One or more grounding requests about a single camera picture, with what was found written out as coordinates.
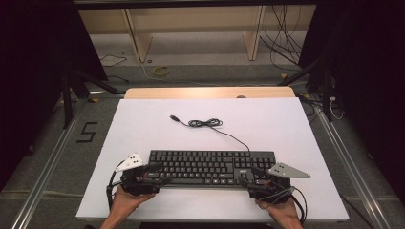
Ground white cable loop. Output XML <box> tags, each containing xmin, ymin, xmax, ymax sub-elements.
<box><xmin>329</xmin><ymin>95</ymin><xmax>346</xmax><ymax>122</ymax></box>

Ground black keyboard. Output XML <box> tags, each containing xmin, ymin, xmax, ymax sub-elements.
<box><xmin>147</xmin><ymin>150</ymin><xmax>277</xmax><ymax>189</ymax></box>

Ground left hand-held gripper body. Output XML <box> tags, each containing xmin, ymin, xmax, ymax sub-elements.
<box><xmin>115</xmin><ymin>153</ymin><xmax>161</xmax><ymax>197</ymax></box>

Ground yellow tape roll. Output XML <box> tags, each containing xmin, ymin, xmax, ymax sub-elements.
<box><xmin>153</xmin><ymin>65</ymin><xmax>170</xmax><ymax>77</ymax></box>

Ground hand-held gripper cable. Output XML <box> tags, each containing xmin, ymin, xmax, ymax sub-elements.
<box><xmin>259</xmin><ymin>185</ymin><xmax>309</xmax><ymax>225</ymax></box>
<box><xmin>106</xmin><ymin>160</ymin><xmax>127</xmax><ymax>211</ymax></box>

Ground wooden furniture leg panel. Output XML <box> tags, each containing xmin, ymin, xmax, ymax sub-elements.
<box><xmin>243</xmin><ymin>5</ymin><xmax>266</xmax><ymax>61</ymax></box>
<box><xmin>122</xmin><ymin>8</ymin><xmax>154</xmax><ymax>64</ymax></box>

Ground thin black floor cable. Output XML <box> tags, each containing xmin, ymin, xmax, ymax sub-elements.
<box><xmin>98</xmin><ymin>53</ymin><xmax>128</xmax><ymax>68</ymax></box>

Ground black curtain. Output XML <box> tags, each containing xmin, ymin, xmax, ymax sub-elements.
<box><xmin>299</xmin><ymin>0</ymin><xmax>405</xmax><ymax>204</ymax></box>
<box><xmin>0</xmin><ymin>0</ymin><xmax>108</xmax><ymax>192</ymax></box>

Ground black metal stand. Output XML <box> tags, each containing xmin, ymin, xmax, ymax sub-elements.
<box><xmin>61</xmin><ymin>68</ymin><xmax>125</xmax><ymax>130</ymax></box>
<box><xmin>277</xmin><ymin>53</ymin><xmax>335</xmax><ymax>122</ymax></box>

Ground aluminium floor rail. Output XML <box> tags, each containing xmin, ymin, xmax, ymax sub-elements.
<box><xmin>11</xmin><ymin>99</ymin><xmax>89</xmax><ymax>229</ymax></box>
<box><xmin>313</xmin><ymin>94</ymin><xmax>391</xmax><ymax>229</ymax></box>

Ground left hand-held gripper cable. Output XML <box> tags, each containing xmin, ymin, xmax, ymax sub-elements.
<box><xmin>106</xmin><ymin>160</ymin><xmax>127</xmax><ymax>211</ymax></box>

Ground hanging black cable bundle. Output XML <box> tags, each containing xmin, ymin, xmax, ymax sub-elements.
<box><xmin>259</xmin><ymin>4</ymin><xmax>304</xmax><ymax>70</ymax></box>

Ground black keyboard cable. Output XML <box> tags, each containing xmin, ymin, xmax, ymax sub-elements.
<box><xmin>169</xmin><ymin>114</ymin><xmax>251</xmax><ymax>153</ymax></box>

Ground person's right hand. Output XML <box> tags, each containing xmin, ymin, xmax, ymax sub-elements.
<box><xmin>254</xmin><ymin>198</ymin><xmax>303</xmax><ymax>224</ymax></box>

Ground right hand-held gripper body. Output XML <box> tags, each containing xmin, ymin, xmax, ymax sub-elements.
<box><xmin>247</xmin><ymin>162</ymin><xmax>311</xmax><ymax>204</ymax></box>

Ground person's left hand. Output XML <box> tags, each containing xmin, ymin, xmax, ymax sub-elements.
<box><xmin>109</xmin><ymin>185</ymin><xmax>157</xmax><ymax>220</ymax></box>

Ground right hand-held gripper cable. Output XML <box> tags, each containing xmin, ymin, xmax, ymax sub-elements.
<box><xmin>259</xmin><ymin>185</ymin><xmax>309</xmax><ymax>225</ymax></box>

